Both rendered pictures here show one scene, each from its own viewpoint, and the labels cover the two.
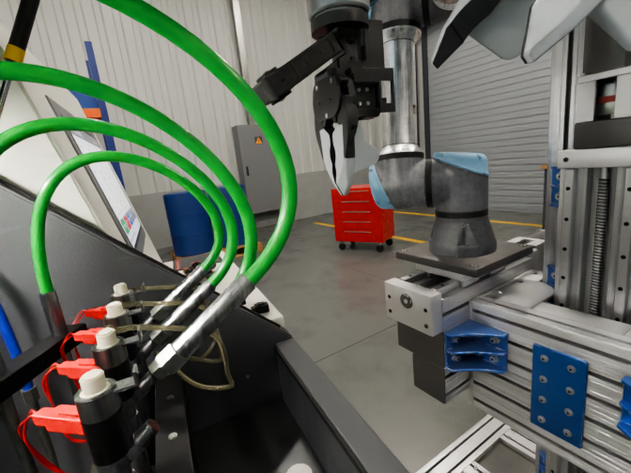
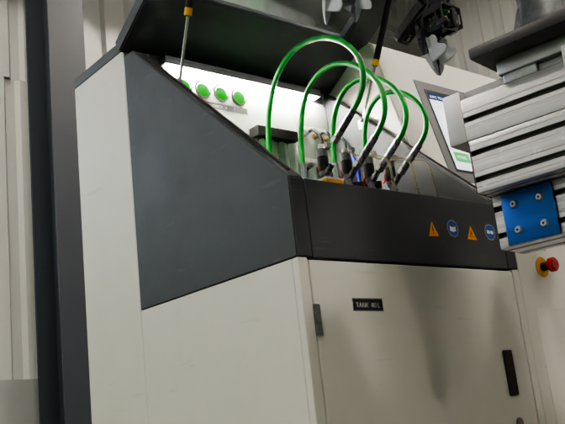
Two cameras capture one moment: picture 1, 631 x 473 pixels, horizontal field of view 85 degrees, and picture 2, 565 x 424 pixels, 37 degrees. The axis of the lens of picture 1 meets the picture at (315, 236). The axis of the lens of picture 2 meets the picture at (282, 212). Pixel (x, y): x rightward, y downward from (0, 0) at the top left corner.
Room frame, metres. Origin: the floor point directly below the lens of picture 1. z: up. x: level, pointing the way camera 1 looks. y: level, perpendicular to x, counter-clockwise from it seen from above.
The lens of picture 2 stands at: (-0.46, -1.69, 0.47)
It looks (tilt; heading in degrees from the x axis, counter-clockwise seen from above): 15 degrees up; 73
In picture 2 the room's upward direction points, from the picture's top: 6 degrees counter-clockwise
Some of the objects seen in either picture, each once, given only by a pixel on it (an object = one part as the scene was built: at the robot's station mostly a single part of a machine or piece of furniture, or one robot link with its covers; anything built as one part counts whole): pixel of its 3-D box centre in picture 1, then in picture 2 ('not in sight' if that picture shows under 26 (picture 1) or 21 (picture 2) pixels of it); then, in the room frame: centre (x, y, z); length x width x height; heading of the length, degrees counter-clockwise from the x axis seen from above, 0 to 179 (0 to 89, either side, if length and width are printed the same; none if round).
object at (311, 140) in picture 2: not in sight; (319, 166); (0.35, 0.52, 1.20); 0.13 x 0.03 x 0.31; 24
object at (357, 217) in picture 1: (363, 217); not in sight; (4.63, -0.68, 0.43); 0.70 x 0.46 x 0.86; 56
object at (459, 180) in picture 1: (456, 179); not in sight; (0.80, -0.34, 1.20); 0.13 x 0.12 x 0.14; 66
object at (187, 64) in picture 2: not in sight; (245, 79); (0.13, 0.42, 1.43); 0.54 x 0.03 x 0.02; 24
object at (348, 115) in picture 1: (343, 121); (425, 37); (0.44, -0.05, 1.33); 0.05 x 0.02 x 0.09; 24
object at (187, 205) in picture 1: (210, 222); not in sight; (5.12, 1.54, 0.51); 1.20 x 0.85 x 1.02; 119
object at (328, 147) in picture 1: (346, 160); (446, 55); (0.48, -0.05, 1.28); 0.06 x 0.03 x 0.09; 114
